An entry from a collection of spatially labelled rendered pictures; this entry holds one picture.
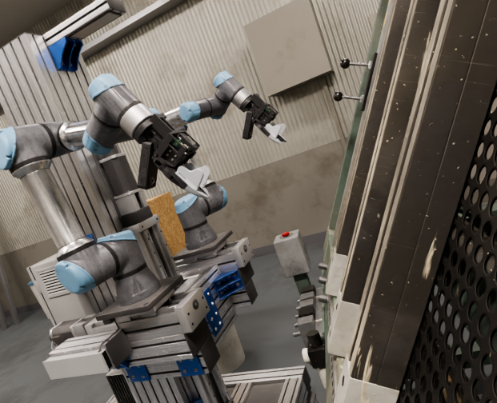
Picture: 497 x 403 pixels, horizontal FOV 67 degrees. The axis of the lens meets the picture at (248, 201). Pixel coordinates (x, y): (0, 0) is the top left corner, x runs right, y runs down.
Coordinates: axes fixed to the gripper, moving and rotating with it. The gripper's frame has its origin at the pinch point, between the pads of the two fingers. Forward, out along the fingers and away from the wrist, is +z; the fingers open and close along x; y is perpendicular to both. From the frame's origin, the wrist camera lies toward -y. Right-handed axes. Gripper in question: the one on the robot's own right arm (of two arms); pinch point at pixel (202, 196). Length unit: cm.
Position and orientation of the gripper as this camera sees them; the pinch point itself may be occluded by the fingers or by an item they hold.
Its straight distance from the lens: 85.9
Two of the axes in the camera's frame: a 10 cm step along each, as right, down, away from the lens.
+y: 6.2, -6.7, -4.1
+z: 7.1, 7.0, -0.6
